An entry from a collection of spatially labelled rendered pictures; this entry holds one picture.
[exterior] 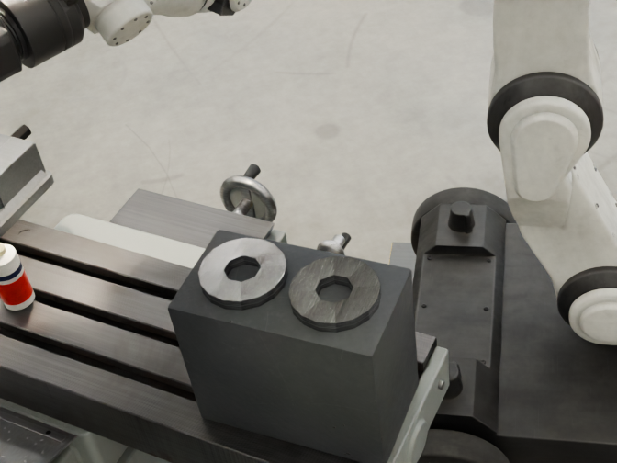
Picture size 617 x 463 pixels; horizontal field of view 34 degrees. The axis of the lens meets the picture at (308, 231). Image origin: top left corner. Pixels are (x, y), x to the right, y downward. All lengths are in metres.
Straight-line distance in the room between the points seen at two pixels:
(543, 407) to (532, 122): 0.48
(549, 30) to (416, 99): 1.85
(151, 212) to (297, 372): 0.78
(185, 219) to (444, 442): 0.57
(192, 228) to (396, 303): 0.75
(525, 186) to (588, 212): 0.13
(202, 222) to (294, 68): 1.64
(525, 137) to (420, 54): 2.02
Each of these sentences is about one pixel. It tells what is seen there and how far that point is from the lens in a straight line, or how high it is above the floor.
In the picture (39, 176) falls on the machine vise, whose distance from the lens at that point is 1.51.
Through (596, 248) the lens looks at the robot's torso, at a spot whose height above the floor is 0.79.
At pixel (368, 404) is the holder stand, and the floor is 1.01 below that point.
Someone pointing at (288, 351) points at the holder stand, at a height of 1.07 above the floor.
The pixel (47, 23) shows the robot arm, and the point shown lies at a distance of 1.17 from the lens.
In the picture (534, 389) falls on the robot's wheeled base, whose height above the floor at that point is 0.57.
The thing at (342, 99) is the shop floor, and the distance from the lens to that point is 3.09.
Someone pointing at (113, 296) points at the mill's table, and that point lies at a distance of 1.31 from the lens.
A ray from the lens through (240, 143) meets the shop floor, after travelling 2.98.
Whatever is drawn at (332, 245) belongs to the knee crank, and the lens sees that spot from 1.87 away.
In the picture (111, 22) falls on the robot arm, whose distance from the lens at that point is 1.19.
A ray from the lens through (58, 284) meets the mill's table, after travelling 1.35.
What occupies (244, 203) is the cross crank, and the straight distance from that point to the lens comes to 1.83.
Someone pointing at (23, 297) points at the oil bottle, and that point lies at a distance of 1.33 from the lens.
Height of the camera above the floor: 1.81
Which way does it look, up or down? 43 degrees down
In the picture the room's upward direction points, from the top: 9 degrees counter-clockwise
